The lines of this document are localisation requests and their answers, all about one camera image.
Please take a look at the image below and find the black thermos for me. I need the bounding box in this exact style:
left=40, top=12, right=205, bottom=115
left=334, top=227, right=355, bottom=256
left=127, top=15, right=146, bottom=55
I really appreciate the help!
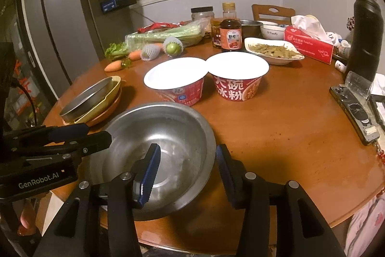
left=346, top=0, right=385, bottom=82

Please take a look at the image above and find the glass door cabinet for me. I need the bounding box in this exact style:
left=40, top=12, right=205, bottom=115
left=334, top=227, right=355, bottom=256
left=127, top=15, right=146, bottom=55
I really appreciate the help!
left=0, top=0, right=58, bottom=131

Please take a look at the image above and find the yellow shell-shaped plate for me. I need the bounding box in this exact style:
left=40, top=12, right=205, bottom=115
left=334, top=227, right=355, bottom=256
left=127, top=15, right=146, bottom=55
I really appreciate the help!
left=74, top=76, right=122, bottom=123

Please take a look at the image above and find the green lettuce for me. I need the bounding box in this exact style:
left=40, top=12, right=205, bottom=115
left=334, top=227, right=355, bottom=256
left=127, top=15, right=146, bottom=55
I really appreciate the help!
left=105, top=42, right=133, bottom=62

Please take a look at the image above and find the red snack packet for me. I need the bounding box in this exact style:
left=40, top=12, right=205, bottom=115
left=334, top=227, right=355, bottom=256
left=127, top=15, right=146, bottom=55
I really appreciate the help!
left=137, top=21, right=188, bottom=34

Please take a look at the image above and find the white dish with food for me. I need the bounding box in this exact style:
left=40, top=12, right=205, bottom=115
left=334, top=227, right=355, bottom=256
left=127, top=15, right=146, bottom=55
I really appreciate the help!
left=244, top=37, right=305, bottom=65

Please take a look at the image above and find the pink cloth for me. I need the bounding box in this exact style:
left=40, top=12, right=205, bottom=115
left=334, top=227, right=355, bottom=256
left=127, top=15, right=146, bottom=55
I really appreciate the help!
left=344, top=194, right=385, bottom=257

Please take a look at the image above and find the large metal bowl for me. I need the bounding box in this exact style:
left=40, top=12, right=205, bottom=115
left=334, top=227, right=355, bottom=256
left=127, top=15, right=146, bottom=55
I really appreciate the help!
left=81, top=102, right=217, bottom=221

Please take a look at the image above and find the red tissue box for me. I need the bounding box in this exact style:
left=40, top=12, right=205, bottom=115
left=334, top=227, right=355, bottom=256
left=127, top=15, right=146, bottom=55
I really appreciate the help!
left=283, top=14, right=335, bottom=65

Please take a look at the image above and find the green fruit in foam net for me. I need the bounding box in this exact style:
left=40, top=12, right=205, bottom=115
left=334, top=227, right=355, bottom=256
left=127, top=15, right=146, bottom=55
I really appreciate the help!
left=162, top=37, right=184, bottom=58

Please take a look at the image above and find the red instant food bowl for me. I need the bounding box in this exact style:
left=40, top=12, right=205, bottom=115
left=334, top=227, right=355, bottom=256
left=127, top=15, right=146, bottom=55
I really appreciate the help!
left=205, top=52, right=269, bottom=102
left=143, top=57, right=209, bottom=107

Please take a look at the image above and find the wooden chair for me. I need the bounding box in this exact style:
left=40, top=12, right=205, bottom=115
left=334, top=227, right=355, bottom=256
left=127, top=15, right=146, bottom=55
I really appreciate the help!
left=252, top=4, right=297, bottom=26

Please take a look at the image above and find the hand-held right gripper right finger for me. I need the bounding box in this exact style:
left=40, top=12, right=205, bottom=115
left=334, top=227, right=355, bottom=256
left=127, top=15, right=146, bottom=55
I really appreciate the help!
left=216, top=143, right=346, bottom=257

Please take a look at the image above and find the oval metal plate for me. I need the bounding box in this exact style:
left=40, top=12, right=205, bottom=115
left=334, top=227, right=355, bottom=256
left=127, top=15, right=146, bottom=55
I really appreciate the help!
left=59, top=77, right=116, bottom=123

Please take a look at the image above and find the black power strip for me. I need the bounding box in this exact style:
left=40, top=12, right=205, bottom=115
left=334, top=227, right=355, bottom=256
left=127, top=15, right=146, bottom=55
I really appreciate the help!
left=329, top=85, right=381, bottom=146

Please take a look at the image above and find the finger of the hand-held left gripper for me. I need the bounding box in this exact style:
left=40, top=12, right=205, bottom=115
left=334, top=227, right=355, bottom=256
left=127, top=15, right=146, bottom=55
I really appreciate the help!
left=3, top=123, right=90, bottom=153
left=18, top=131, right=112, bottom=161

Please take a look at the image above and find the white ceramic bowl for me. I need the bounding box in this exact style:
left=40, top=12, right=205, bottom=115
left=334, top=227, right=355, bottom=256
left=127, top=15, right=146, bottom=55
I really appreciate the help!
left=260, top=24, right=286, bottom=41

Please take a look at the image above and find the sauce jar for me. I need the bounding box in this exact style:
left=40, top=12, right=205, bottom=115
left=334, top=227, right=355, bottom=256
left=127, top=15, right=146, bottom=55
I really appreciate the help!
left=211, top=18, right=225, bottom=49

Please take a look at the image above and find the blue box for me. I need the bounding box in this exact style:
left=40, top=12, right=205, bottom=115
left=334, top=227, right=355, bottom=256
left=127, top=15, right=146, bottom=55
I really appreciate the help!
left=101, top=0, right=127, bottom=13

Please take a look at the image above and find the glass jar with black lid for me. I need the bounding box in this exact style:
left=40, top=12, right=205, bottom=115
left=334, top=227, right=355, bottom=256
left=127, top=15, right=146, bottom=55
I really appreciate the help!
left=191, top=7, right=215, bottom=23

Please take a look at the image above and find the grey refrigerator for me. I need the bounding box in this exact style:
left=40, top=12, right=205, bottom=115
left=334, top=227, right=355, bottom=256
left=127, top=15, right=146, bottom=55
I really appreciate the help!
left=21, top=0, right=133, bottom=98

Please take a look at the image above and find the red bead string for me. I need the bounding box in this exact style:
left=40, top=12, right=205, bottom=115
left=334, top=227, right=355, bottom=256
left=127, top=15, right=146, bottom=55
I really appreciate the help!
left=374, top=143, right=385, bottom=196

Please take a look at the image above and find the pink plate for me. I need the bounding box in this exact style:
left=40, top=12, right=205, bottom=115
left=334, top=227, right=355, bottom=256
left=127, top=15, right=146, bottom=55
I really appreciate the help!
left=62, top=88, right=123, bottom=127

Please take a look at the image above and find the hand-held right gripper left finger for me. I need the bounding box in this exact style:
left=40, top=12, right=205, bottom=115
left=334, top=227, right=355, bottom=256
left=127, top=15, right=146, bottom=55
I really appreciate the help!
left=32, top=143, right=161, bottom=257

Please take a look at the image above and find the black cable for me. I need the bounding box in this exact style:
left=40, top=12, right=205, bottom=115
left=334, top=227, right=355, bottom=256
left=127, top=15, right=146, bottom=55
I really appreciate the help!
left=11, top=78, right=40, bottom=126

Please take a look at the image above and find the clear plastic stand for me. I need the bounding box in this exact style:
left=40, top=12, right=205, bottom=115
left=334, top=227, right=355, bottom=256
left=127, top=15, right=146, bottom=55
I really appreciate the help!
left=344, top=71, right=373, bottom=101

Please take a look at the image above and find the bagged celery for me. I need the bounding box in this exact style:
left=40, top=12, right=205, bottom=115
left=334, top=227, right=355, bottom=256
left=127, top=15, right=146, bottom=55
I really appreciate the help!
left=125, top=19, right=209, bottom=48

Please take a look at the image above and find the brown vinegar bottle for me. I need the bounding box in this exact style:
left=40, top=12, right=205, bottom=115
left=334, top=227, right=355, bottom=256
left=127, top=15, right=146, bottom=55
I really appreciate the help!
left=219, top=2, right=243, bottom=53

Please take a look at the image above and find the metal pot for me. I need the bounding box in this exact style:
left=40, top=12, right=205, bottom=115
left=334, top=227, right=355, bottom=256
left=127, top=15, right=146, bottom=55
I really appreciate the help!
left=239, top=20, right=263, bottom=38

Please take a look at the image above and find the person's left hand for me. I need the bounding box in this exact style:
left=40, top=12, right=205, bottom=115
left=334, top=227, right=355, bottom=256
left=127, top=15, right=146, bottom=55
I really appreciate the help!
left=13, top=198, right=38, bottom=236

